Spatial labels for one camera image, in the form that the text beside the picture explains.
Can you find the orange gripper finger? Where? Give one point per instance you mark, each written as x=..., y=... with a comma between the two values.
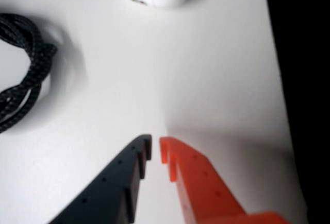
x=201, y=188

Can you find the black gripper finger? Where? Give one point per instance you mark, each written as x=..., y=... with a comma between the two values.
x=113, y=182

